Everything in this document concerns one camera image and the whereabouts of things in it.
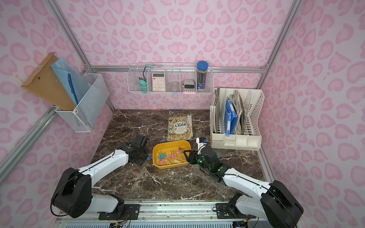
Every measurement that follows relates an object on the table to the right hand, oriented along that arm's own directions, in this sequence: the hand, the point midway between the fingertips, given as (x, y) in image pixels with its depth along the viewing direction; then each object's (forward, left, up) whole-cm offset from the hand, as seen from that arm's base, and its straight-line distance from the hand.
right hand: (185, 152), depth 80 cm
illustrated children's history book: (+26, +6, -13) cm, 30 cm away
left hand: (+4, +24, -7) cm, 25 cm away
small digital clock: (+36, -2, +19) cm, 41 cm away
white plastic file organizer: (+39, -47, +3) cm, 61 cm away
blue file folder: (+19, -27, +7) cm, 34 cm away
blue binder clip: (0, +23, -9) cm, 25 cm away
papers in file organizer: (+32, -32, +11) cm, 47 cm away
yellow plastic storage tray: (+4, +10, -12) cm, 16 cm away
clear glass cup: (+41, +8, +14) cm, 44 cm away
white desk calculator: (+43, +19, +17) cm, 50 cm away
